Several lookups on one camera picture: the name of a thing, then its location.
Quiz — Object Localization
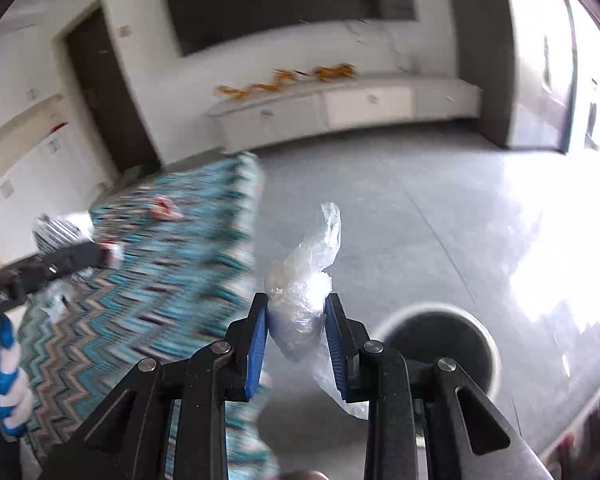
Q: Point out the black white striped wrapper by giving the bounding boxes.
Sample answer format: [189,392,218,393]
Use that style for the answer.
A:
[33,211,94,254]

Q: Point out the clear plastic bag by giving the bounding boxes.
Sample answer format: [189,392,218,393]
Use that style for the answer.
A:
[265,202,368,420]

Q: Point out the black round trash bin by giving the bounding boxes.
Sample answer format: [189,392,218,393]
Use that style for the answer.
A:
[371,302,502,401]

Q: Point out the blue white gloved left hand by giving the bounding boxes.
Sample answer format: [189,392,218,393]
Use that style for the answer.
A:
[0,315,34,441]

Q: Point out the white lower shoe cabinets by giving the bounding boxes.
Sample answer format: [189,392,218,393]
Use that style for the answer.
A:
[0,122,116,266]

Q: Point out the pink crumpled wrapper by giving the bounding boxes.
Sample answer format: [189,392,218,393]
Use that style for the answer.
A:
[149,196,184,221]

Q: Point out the zigzag patterned teal rug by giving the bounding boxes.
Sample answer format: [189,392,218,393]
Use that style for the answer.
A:
[19,153,264,478]

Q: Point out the dark brown entrance door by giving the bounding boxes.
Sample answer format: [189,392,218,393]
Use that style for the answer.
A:
[64,8,161,174]

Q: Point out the white tv console cabinet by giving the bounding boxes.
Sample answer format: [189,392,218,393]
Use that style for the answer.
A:
[208,74,482,154]

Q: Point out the golden dragon figurine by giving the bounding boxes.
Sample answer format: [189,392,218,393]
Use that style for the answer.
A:
[215,70,305,101]

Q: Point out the golden tiger figurine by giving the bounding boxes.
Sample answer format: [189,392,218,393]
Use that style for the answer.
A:
[312,63,357,82]

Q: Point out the grey double door refrigerator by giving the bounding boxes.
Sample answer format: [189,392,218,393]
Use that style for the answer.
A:
[451,0,577,153]

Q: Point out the beige wall switch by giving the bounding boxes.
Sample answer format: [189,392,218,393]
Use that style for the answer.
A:
[118,25,130,38]

